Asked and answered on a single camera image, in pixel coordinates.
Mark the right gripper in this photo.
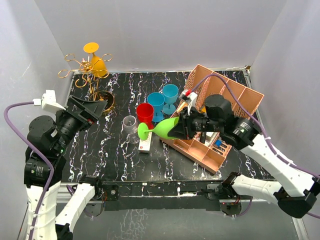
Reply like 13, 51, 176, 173
167, 106, 222, 141

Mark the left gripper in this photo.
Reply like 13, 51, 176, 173
53, 95, 107, 152

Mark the green wine glass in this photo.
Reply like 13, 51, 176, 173
137, 116, 179, 141

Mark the blue wine glass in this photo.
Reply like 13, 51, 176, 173
162, 84, 179, 115
147, 92, 165, 123

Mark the red wine glass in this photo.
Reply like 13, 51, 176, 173
136, 102, 154, 129

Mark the orange wine glass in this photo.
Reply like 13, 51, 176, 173
83, 42, 108, 78

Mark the clear wine glass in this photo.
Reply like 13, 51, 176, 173
122, 115, 140, 144

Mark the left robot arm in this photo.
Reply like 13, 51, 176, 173
24, 95, 108, 240

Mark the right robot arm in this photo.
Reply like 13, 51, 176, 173
168, 90, 320, 219

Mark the white card box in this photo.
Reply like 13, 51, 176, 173
205, 132, 219, 146

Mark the white small box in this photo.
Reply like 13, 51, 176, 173
138, 132, 152, 154

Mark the pink desk organizer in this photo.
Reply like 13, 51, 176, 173
160, 64, 264, 174

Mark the black front base bar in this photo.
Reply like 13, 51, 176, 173
79, 174, 253, 213

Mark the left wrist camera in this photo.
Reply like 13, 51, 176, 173
32, 89, 66, 114

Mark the gold wire glass rack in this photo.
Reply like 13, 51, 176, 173
58, 53, 115, 116

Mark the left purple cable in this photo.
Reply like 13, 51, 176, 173
3, 101, 55, 240

